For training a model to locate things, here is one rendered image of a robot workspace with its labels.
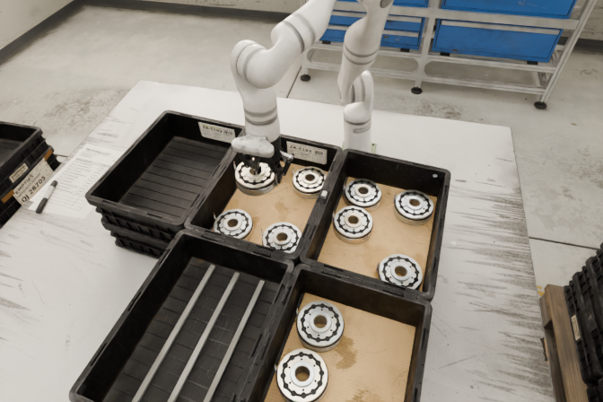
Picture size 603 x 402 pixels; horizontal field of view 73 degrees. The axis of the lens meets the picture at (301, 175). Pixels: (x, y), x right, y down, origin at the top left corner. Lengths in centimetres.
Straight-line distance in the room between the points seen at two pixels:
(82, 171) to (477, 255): 135
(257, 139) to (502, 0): 220
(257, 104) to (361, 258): 48
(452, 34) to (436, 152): 146
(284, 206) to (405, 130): 66
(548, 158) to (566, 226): 52
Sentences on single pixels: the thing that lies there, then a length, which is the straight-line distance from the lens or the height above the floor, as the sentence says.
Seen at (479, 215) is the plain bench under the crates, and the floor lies 70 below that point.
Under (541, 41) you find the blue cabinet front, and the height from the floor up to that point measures 46.
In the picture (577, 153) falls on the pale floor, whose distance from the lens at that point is 296.
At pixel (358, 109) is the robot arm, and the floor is 93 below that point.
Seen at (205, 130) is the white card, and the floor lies 89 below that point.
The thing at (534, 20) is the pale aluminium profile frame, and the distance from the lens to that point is 288.
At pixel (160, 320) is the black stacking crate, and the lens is 103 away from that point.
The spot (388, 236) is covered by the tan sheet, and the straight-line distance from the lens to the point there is 110.
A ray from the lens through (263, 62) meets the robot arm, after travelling 75.
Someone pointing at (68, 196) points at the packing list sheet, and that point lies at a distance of 158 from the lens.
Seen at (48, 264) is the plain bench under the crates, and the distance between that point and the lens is 142.
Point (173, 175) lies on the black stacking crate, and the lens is 131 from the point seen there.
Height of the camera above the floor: 172
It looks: 46 degrees down
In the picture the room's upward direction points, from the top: 2 degrees counter-clockwise
